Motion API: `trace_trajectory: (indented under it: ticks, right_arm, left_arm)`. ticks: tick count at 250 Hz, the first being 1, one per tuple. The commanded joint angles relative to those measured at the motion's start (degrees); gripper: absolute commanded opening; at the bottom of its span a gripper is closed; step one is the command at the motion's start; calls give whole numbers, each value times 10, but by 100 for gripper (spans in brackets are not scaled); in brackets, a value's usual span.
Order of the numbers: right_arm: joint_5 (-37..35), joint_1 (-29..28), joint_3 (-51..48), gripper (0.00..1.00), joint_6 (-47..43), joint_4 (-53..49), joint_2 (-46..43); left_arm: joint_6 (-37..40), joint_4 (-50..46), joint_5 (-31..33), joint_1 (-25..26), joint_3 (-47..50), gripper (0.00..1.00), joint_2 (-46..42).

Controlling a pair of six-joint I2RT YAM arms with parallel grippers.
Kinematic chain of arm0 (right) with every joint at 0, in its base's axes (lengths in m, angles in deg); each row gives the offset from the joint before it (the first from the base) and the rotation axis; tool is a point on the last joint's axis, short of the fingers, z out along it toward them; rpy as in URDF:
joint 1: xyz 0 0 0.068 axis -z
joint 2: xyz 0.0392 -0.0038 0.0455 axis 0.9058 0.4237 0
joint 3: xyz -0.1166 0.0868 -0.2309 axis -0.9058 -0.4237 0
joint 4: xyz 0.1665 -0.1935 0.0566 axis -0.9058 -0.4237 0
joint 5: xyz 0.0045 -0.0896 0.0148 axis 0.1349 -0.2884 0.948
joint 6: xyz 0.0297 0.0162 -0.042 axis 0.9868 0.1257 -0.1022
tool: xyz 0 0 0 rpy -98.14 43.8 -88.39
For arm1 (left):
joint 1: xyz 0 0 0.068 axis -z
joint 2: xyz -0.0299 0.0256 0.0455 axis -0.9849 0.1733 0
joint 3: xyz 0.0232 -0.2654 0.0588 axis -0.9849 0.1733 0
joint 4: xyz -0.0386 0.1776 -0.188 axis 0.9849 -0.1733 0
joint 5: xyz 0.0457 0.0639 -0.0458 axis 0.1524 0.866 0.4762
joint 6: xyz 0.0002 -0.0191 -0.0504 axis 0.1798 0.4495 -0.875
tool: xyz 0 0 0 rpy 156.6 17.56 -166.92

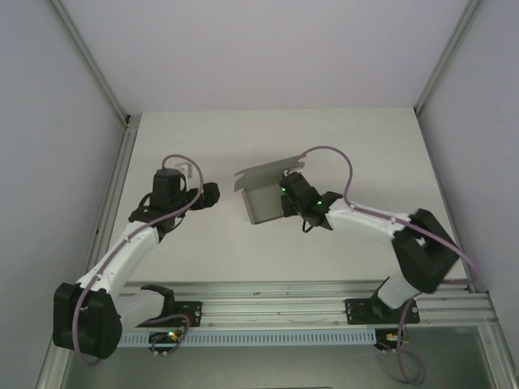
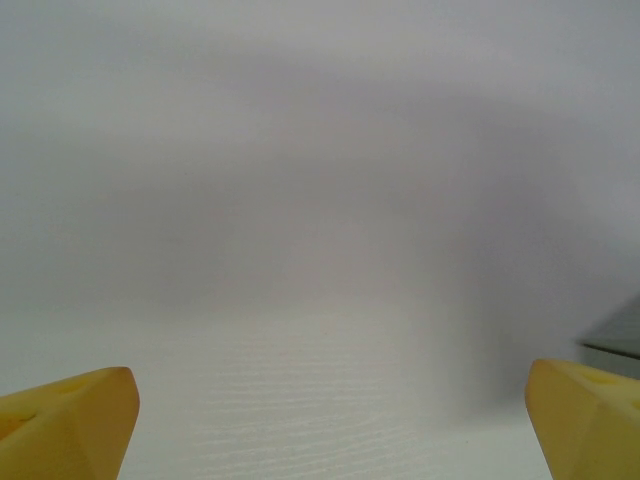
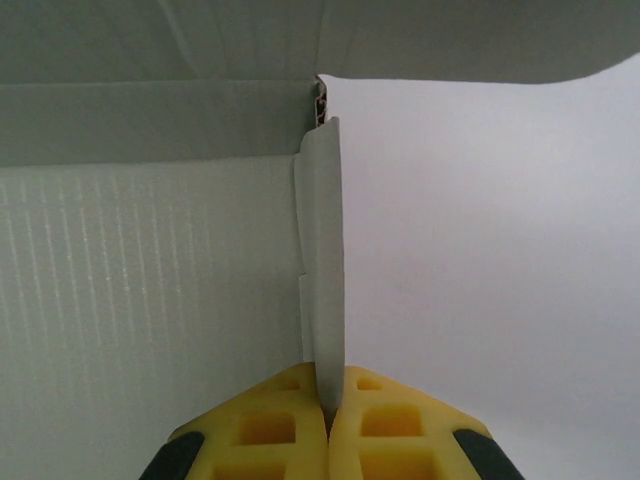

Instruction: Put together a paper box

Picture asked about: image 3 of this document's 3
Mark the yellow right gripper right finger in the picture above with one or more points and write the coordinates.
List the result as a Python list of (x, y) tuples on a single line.
[(400, 440)]

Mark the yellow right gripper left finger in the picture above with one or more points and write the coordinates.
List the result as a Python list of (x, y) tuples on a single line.
[(265, 440)]

